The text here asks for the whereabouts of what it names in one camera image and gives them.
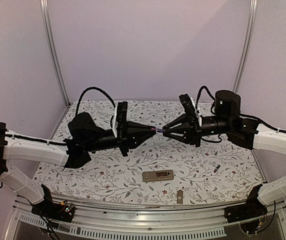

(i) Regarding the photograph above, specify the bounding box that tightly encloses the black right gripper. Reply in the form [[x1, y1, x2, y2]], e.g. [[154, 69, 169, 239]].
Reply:
[[162, 112, 232, 148]]

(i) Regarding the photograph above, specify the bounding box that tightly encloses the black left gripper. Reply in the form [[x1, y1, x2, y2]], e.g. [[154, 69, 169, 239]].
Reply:
[[84, 120, 156, 157]]

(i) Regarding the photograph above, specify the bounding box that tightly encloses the white remote control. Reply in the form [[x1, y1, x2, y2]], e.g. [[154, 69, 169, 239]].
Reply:
[[142, 170, 174, 182]]

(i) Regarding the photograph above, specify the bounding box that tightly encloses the remote battery cover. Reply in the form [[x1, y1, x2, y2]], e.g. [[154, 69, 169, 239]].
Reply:
[[176, 190, 184, 205]]

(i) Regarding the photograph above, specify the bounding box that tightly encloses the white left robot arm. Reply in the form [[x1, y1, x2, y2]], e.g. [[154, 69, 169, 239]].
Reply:
[[0, 101, 156, 217]]

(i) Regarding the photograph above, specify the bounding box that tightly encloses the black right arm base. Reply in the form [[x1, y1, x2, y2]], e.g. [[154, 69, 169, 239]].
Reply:
[[224, 184, 268, 235]]

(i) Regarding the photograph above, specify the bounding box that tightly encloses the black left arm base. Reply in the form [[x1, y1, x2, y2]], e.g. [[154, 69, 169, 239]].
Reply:
[[31, 184, 76, 223]]

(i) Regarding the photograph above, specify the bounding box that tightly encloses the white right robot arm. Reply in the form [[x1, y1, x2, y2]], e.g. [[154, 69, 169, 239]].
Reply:
[[163, 90, 286, 157]]

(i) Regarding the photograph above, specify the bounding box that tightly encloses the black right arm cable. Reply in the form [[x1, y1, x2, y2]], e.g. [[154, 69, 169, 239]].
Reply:
[[195, 85, 218, 106]]

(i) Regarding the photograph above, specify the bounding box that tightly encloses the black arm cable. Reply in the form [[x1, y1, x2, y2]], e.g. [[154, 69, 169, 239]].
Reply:
[[74, 86, 116, 118], [195, 85, 218, 106]]

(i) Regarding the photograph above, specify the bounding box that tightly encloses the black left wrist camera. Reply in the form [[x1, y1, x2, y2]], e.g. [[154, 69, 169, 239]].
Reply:
[[67, 112, 105, 145]]

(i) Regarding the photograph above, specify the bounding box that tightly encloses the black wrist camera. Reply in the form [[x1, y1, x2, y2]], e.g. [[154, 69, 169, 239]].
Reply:
[[67, 112, 105, 145], [214, 90, 241, 118]]

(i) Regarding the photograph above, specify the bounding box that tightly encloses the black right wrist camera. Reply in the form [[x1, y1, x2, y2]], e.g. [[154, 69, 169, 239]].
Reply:
[[214, 90, 241, 118]]

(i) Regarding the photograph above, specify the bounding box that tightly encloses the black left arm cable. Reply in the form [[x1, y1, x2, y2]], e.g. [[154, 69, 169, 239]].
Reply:
[[74, 86, 116, 118]]

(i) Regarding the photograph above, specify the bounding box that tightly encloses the right aluminium frame post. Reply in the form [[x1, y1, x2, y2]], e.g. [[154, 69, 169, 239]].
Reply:
[[232, 0, 258, 94]]

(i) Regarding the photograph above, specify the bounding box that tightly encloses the aluminium frame post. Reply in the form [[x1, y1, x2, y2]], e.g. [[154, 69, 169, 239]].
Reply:
[[39, 0, 71, 107], [232, 0, 258, 94]]

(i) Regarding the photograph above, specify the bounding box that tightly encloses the left aluminium frame post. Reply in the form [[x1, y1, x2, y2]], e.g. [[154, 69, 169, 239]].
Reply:
[[39, 0, 71, 107]]

